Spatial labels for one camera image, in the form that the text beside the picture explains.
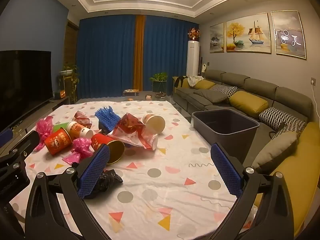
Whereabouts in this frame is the trailing plant on stand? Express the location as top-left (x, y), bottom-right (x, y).
top-left (59, 65), bottom-right (80, 103)

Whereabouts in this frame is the red and clear plastic wrapper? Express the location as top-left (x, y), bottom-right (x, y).
top-left (107, 113), bottom-right (159, 150)

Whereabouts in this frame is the potted plant in dark pot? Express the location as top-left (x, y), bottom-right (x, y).
top-left (149, 72), bottom-right (168, 95)

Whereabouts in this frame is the grey plastic bin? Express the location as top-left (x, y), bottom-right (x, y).
top-left (192, 109), bottom-right (260, 165)

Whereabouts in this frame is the pink plastic bag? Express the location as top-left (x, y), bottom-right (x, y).
top-left (34, 116), bottom-right (54, 152)
top-left (62, 138), bottom-right (93, 165)

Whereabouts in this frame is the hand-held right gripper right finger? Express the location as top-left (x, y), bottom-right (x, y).
top-left (210, 142), bottom-right (295, 240)

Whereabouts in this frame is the yellow leather seat cushion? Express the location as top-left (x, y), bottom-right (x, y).
top-left (252, 122), bottom-right (320, 240)

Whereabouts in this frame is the red cup with gold inside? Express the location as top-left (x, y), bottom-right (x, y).
top-left (90, 133), bottom-right (125, 165)

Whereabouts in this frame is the white cloth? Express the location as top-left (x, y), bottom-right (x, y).
top-left (187, 75), bottom-right (204, 87)

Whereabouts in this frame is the black television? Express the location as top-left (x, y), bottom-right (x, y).
top-left (0, 50), bottom-right (54, 133)

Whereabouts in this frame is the patterned white tablecloth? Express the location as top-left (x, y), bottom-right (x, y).
top-left (10, 100), bottom-right (258, 240)

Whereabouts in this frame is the small framed painting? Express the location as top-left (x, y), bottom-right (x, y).
top-left (209, 22), bottom-right (225, 53)

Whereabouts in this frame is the orange curtain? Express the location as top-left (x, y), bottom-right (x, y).
top-left (132, 15), bottom-right (146, 92)

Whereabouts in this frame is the white cup with beige inside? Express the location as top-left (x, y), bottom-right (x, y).
top-left (142, 114), bottom-right (166, 133)

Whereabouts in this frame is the orange flower bouquet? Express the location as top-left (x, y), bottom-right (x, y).
top-left (187, 27), bottom-right (200, 41)

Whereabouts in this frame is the yellow pillow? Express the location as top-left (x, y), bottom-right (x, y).
top-left (194, 80), bottom-right (215, 90)
top-left (229, 90), bottom-right (269, 114)

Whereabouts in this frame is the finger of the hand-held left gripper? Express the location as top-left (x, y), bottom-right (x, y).
top-left (0, 131), bottom-right (41, 167)
top-left (0, 129), bottom-right (13, 148)

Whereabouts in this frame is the red printed paper cup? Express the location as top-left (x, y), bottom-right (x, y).
top-left (44, 128), bottom-right (73, 157)

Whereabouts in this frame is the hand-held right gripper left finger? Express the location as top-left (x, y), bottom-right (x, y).
top-left (25, 144), bottom-right (112, 240)

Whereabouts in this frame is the black and white patterned pillow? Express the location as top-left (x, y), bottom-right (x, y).
top-left (210, 84), bottom-right (238, 97)
top-left (259, 107), bottom-right (306, 130)

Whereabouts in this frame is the black plastic bag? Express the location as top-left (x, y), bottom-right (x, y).
top-left (71, 162), bottom-right (123, 199)

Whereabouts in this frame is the houndstooth pillow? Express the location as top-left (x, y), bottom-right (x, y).
top-left (271, 123), bottom-right (305, 140)

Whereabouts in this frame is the grey television stand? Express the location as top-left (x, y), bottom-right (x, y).
top-left (0, 96), bottom-right (75, 153)

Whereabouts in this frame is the large grey pillow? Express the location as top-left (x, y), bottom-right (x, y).
top-left (251, 131), bottom-right (299, 174)

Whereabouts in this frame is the white cable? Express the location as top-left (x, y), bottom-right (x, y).
top-left (311, 84), bottom-right (320, 120)

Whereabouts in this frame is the white cup with orange print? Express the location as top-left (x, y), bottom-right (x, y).
top-left (66, 120), bottom-right (92, 139)

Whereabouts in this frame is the blue foam net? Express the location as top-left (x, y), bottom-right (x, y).
top-left (94, 106), bottom-right (122, 132)

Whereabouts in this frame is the brown wooden door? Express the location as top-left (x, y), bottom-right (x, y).
top-left (64, 21), bottom-right (78, 98)

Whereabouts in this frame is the framed grey painting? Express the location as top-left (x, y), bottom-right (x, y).
top-left (271, 10), bottom-right (307, 60)

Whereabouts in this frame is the grey sofa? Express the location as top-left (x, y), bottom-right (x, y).
top-left (172, 69), bottom-right (320, 170)

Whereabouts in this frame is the small red wrapper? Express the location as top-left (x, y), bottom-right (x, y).
top-left (72, 110), bottom-right (92, 128)

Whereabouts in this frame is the white standing air conditioner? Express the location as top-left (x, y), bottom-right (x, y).
top-left (186, 40), bottom-right (201, 77)

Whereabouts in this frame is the flat grey pillow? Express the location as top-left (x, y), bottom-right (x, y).
top-left (194, 89), bottom-right (230, 103)

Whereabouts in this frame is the framed sailboat painting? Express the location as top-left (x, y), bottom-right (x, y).
top-left (226, 12), bottom-right (272, 55)

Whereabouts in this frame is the blue curtain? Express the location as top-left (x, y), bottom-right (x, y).
top-left (142, 15), bottom-right (200, 97)
top-left (76, 15), bottom-right (137, 99)

